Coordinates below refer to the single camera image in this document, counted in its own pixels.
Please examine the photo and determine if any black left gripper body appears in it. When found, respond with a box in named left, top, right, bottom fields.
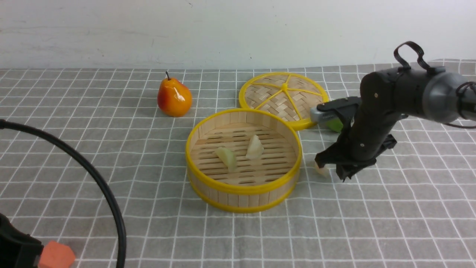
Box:
left=0, top=214, right=44, bottom=268

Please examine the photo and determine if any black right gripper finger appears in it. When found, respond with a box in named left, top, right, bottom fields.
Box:
left=315, top=144, right=348, bottom=168
left=335, top=159, right=376, bottom=182

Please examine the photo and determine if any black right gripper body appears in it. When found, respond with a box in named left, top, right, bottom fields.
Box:
left=339, top=108, right=398, bottom=166

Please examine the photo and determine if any pinkish toy dumpling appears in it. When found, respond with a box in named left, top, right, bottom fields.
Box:
left=314, top=162, right=331, bottom=178

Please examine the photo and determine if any white toy dumpling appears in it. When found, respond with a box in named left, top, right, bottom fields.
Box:
left=245, top=135, right=264, bottom=160

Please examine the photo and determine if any pale green toy dumpling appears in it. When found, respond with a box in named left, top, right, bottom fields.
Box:
left=215, top=147, right=237, bottom=173

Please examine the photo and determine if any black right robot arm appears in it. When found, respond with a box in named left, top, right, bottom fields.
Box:
left=311, top=67, right=475, bottom=180

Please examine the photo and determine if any woven bamboo steamer lid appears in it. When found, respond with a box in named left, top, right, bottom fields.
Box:
left=238, top=72, right=329, bottom=131

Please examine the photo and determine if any bamboo steamer tray yellow rim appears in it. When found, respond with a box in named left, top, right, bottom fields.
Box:
left=185, top=108, right=303, bottom=213

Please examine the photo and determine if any green toy watermelon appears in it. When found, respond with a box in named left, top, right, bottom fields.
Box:
left=326, top=118, right=344, bottom=133

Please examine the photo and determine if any orange wooden block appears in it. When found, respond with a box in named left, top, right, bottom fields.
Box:
left=38, top=241, right=76, bottom=268

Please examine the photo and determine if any grey checked tablecloth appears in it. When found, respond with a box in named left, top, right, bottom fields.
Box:
left=0, top=58, right=476, bottom=268

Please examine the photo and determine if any orange yellow toy pear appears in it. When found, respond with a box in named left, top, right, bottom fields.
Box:
left=157, top=71, right=193, bottom=118

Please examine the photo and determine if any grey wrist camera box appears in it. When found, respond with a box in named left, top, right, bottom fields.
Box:
left=309, top=96, right=361, bottom=124

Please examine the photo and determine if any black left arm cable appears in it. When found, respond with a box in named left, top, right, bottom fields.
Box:
left=0, top=119, right=127, bottom=268

